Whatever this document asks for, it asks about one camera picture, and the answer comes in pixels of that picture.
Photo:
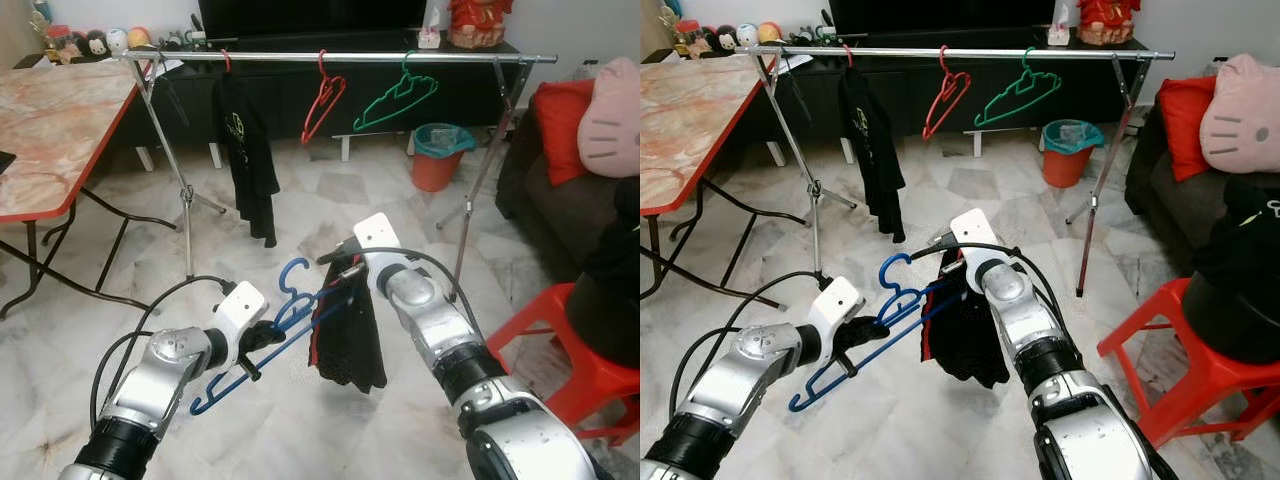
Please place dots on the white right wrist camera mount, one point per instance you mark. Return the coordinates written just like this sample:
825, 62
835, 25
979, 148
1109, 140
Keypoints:
975, 233
377, 238

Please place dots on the pink cat face pillow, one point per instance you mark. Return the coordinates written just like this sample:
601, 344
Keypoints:
615, 120
1245, 115

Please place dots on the black garment green logo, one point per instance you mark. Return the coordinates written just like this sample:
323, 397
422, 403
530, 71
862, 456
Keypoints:
615, 240
1240, 240

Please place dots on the red gold figurine statue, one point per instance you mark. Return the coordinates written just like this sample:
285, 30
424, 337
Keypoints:
1108, 20
480, 22

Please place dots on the left gripper smooth finger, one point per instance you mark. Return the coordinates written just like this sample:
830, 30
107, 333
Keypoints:
300, 314
897, 312

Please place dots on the dark grey sofa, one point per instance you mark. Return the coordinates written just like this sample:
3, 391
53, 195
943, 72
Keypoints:
1170, 220
560, 220

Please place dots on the thin black clothes hanger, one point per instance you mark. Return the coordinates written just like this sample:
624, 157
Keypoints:
190, 115
810, 112

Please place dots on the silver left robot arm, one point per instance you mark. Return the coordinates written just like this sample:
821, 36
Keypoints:
745, 370
150, 385

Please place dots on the white tissue box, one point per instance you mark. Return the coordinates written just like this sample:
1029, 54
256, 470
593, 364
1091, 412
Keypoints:
430, 40
1058, 37

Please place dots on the chrome clothes rack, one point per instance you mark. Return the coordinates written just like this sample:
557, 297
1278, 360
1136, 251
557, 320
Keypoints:
900, 52
280, 57

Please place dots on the black printed t-shirt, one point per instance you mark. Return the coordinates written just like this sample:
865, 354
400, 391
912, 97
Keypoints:
245, 150
870, 145

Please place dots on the red lid jar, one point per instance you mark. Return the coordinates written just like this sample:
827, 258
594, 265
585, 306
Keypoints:
58, 45
687, 40

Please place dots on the black flat television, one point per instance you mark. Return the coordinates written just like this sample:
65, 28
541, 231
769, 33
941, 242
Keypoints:
310, 18
940, 15

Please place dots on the orange plush ball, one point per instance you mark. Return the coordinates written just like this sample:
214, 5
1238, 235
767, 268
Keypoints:
772, 33
140, 38

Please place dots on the black garment red trim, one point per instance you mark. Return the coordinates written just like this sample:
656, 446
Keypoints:
965, 335
350, 340

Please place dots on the marble top folding table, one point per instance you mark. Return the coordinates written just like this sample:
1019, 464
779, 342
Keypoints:
60, 130
690, 120

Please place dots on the red plastic clothes hanger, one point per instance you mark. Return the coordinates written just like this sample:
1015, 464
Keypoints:
325, 80
945, 73
227, 65
852, 60

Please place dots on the blue plastic clothes hanger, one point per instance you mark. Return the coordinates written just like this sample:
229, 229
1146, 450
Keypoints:
800, 402
205, 405

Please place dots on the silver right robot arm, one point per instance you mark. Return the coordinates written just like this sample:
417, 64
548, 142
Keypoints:
440, 330
1040, 330

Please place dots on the black mouse plush ball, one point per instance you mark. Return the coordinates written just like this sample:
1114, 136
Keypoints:
728, 38
97, 43

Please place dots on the white blue plush ball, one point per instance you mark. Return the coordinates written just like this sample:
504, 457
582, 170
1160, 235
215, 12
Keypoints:
750, 35
117, 40

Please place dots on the red plastic stool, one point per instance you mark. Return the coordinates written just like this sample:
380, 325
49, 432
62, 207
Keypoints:
560, 340
1160, 345

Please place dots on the black electronics cluster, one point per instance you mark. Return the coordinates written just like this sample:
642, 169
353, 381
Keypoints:
185, 42
808, 36

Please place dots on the green plastic clothes hanger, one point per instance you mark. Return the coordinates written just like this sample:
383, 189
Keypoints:
1028, 73
407, 80

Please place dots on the orange bin teal bag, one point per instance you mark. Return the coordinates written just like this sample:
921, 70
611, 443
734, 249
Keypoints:
440, 165
1070, 160

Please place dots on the left gripper knit finger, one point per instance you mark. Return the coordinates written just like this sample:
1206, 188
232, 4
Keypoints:
293, 335
889, 333

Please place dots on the red cushion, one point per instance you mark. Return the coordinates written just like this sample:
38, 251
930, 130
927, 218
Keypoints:
1188, 125
560, 130

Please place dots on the white paper stack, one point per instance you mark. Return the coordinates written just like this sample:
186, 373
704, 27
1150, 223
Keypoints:
795, 60
165, 65

